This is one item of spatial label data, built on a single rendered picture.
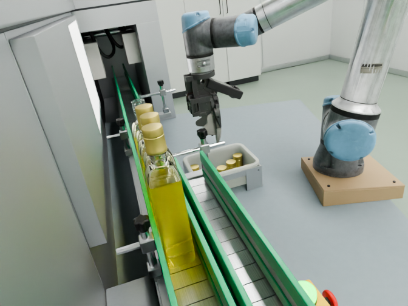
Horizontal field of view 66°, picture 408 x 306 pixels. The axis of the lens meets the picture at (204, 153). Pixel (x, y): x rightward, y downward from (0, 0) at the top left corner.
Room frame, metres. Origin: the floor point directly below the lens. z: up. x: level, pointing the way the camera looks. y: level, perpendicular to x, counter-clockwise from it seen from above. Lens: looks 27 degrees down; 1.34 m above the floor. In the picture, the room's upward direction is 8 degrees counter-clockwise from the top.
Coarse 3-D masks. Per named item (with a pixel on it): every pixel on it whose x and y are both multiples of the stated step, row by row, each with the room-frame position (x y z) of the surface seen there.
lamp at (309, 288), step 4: (300, 284) 0.39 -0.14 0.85; (304, 284) 0.39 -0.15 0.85; (308, 284) 0.39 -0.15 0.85; (304, 288) 0.38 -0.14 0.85; (308, 288) 0.38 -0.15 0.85; (312, 288) 0.38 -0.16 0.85; (308, 292) 0.37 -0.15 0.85; (312, 292) 0.37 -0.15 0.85; (316, 292) 0.37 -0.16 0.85; (312, 296) 0.36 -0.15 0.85; (316, 296) 0.37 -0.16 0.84; (312, 300) 0.36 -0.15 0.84; (316, 300) 0.37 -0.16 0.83
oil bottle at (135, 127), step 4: (132, 124) 0.70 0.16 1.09; (136, 124) 0.68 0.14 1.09; (132, 128) 0.69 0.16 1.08; (136, 128) 0.67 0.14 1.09; (132, 132) 0.69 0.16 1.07; (136, 132) 0.67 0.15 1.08; (136, 140) 0.67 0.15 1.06; (136, 144) 0.67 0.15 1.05; (140, 160) 0.67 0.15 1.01; (140, 164) 0.68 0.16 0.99; (144, 176) 0.67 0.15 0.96; (144, 180) 0.67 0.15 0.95; (148, 192) 0.67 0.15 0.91
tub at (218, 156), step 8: (232, 144) 1.01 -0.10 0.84; (240, 144) 1.00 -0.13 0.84; (216, 152) 0.99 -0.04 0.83; (224, 152) 1.00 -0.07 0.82; (232, 152) 1.01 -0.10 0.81; (240, 152) 1.00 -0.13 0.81; (248, 152) 0.94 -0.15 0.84; (184, 160) 0.95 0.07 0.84; (192, 160) 0.97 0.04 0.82; (216, 160) 0.99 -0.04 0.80; (224, 160) 1.00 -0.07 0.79; (248, 160) 0.93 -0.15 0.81; (256, 160) 0.88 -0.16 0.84; (200, 168) 0.97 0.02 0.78; (216, 168) 0.98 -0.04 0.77; (240, 168) 0.84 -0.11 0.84
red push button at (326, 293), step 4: (324, 292) 0.41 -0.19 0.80; (328, 292) 0.40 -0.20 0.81; (324, 296) 0.40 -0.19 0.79; (328, 296) 0.39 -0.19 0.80; (332, 296) 0.39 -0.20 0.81; (328, 300) 0.39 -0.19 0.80; (332, 300) 0.38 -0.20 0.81; (336, 300) 0.38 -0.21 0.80; (332, 304) 0.38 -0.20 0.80; (336, 304) 0.38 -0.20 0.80
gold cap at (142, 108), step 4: (140, 104) 0.60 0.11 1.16; (144, 104) 0.59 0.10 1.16; (148, 104) 0.59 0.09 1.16; (136, 108) 0.58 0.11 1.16; (140, 108) 0.57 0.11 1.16; (144, 108) 0.57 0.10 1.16; (148, 108) 0.57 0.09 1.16; (152, 108) 0.58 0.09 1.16; (136, 112) 0.58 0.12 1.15; (140, 112) 0.57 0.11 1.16; (144, 112) 0.57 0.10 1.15; (140, 124) 0.57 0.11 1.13; (140, 128) 0.57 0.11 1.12
